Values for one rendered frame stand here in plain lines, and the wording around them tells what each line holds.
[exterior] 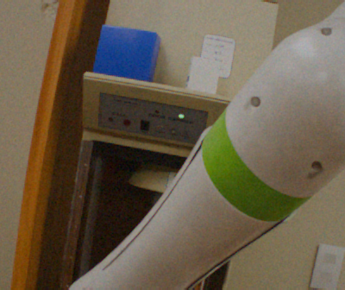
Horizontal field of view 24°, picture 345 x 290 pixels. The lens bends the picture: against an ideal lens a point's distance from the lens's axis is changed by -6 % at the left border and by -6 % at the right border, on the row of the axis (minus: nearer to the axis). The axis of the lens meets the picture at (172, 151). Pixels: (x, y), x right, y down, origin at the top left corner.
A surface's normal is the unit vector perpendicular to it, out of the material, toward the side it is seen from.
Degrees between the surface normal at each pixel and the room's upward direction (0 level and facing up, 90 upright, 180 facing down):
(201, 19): 90
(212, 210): 120
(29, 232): 90
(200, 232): 124
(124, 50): 90
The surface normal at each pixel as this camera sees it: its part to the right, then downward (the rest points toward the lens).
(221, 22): -0.06, 0.04
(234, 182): -0.59, 0.38
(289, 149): -0.38, 0.53
